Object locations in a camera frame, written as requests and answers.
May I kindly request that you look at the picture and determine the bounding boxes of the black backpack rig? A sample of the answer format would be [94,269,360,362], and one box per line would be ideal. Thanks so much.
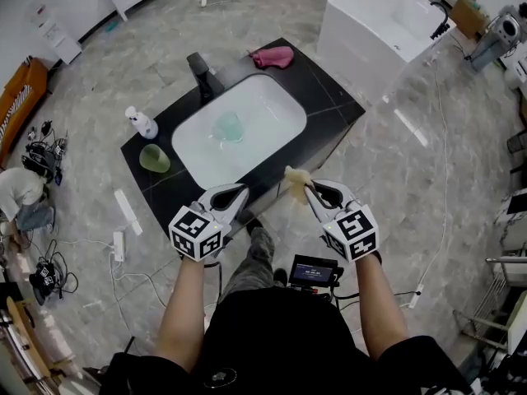
[21,121,69,187]

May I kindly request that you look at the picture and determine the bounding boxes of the white pump soap bottle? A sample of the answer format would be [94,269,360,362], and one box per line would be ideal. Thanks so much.
[124,105,160,141]

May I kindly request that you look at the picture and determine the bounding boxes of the person's black shirt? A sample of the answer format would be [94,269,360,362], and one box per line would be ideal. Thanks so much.
[98,286,475,395]

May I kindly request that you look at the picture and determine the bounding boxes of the metal rack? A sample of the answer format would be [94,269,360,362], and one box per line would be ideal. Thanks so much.
[452,254,527,351]

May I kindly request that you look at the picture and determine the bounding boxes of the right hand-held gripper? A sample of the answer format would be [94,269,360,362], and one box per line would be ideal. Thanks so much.
[304,179,380,263]

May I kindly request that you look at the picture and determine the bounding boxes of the person's left forearm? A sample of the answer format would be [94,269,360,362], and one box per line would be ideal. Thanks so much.
[155,254,208,372]

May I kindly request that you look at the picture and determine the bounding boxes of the marble pattern panels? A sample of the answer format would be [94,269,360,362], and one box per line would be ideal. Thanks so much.
[491,187,527,255]

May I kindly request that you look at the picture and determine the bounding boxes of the white sink basin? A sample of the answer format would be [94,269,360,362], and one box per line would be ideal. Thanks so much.
[170,73,308,192]

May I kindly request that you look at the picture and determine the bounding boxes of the black gear pile with cables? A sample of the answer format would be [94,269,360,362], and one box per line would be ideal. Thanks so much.
[28,238,80,306]

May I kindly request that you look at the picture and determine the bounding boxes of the black display recorder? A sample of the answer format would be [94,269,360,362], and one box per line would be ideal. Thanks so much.
[287,253,345,292]

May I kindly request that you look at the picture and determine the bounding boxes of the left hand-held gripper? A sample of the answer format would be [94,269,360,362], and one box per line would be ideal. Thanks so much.
[168,183,251,263]

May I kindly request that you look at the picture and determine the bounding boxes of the yellow sponge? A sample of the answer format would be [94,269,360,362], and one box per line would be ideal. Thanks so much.
[283,165,315,206]

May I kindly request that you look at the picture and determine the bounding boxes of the dark vanity cabinet black top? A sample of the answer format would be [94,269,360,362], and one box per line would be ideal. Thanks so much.
[119,36,367,240]

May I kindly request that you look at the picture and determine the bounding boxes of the black sink faucet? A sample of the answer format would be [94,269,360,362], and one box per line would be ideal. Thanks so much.
[185,51,226,100]

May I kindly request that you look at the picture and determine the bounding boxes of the orange sofa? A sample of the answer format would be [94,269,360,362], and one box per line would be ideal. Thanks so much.
[0,57,51,166]

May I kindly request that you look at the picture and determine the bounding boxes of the translucent teal cup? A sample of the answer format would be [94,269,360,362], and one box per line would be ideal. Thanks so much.
[210,110,245,144]

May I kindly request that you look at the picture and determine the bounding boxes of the brown cardboard box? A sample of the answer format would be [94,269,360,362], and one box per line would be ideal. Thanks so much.
[450,0,492,41]

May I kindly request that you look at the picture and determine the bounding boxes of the pink cloth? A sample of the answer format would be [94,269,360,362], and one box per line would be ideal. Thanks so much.
[249,44,296,71]

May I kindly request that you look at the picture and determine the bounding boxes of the white freestanding bathtub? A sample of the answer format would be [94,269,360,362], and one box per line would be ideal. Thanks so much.
[316,0,458,107]

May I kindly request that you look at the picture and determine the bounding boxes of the translucent green cup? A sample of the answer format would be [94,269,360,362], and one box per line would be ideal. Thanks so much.
[138,142,171,174]

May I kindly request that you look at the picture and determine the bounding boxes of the person's right forearm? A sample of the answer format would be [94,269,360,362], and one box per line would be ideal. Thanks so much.
[354,250,411,362]

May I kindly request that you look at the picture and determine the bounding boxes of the white water dispenser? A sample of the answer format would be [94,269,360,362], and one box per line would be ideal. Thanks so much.
[30,2,84,66]

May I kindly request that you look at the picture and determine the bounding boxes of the person's grey trouser leg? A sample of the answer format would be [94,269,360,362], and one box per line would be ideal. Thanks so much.
[217,225,277,304]

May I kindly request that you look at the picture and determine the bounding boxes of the black bathtub faucet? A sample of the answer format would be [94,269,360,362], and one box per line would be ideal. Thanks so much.
[429,1,451,41]

